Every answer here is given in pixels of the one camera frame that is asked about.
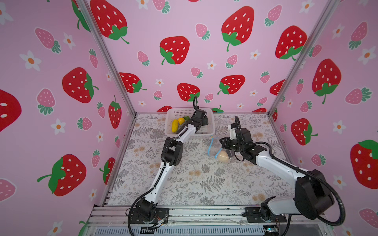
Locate clear zip top bag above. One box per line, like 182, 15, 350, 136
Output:
207, 136, 236, 164

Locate beige toy bun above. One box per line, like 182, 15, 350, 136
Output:
217, 150, 231, 163

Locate white plastic basket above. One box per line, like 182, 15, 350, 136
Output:
164, 108, 215, 139

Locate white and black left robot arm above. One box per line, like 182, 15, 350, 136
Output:
128, 96, 208, 236

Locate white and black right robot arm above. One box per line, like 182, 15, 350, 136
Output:
220, 117, 346, 226

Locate small yellow toy lemon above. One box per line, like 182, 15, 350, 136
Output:
178, 118, 185, 125

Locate yellow toy banana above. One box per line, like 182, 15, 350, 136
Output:
171, 120, 179, 133

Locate floral patterned table mat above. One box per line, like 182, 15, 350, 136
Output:
108, 114, 294, 206

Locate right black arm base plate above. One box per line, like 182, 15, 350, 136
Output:
242, 206, 287, 223

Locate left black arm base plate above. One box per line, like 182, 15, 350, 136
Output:
128, 207, 169, 224

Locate left aluminium corner post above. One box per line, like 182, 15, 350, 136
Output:
77, 1, 136, 117

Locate aluminium corner post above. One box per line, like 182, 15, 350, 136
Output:
268, 0, 340, 118
77, 1, 136, 117

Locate right aluminium corner post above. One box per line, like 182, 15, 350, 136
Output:
268, 0, 340, 118

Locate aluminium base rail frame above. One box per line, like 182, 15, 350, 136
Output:
81, 205, 332, 236

